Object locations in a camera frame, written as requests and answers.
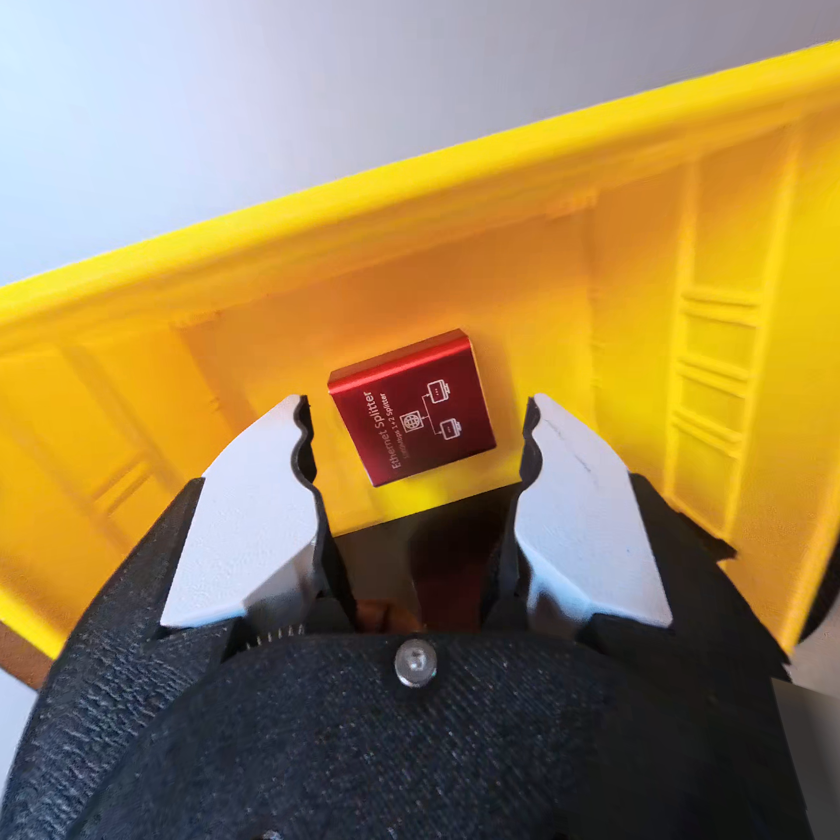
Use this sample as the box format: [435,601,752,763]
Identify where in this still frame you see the white side table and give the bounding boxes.
[0,620,60,769]

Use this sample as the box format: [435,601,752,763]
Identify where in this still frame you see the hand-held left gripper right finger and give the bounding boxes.
[486,392,676,643]

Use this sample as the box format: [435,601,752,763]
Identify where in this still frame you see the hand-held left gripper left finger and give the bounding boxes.
[159,394,360,631]

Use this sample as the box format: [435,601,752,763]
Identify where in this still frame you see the yellow plastic bin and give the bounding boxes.
[0,39,840,660]

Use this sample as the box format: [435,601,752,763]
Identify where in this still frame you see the red ethernet splitter box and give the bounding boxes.
[327,329,497,488]

